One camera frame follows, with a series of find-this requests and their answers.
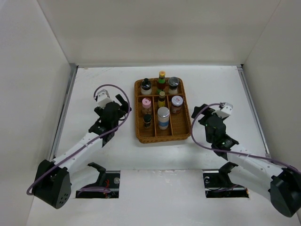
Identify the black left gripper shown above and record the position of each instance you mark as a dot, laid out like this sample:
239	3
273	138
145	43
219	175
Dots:
122	112

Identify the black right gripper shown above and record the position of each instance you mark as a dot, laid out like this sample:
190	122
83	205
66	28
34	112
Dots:
208	112

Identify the pink cap spice jar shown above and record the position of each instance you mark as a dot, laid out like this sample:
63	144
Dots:
146	106

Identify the black cap pepper shaker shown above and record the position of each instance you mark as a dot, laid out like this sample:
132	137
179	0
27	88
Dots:
147	120

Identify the black cap white powder bottle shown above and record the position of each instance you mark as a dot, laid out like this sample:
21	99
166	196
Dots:
146	87

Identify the red label white lid jar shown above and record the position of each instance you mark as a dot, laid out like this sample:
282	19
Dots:
177	102

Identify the yellow oil bottle brown cap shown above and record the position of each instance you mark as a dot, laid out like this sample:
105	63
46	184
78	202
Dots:
161	99

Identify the silver lid blue label jar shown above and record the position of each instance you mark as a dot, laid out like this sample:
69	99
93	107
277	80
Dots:
163	117

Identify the red sauce bottle yellow cap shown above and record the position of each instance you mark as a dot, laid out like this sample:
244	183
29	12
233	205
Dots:
161	82

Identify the clear lid powder jar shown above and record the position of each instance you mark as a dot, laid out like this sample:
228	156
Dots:
173	83

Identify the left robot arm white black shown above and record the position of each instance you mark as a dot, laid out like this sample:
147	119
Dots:
52	182

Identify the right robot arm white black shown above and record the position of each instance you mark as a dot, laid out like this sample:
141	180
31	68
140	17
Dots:
276	181

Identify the brown wicker divided basket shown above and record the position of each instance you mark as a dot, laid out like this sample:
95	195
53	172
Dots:
179	123

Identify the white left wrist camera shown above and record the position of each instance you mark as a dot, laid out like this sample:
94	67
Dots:
103	98

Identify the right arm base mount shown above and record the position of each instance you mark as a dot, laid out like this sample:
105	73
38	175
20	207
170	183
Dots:
217	183

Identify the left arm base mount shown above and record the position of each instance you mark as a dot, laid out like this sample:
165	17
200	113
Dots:
105	187

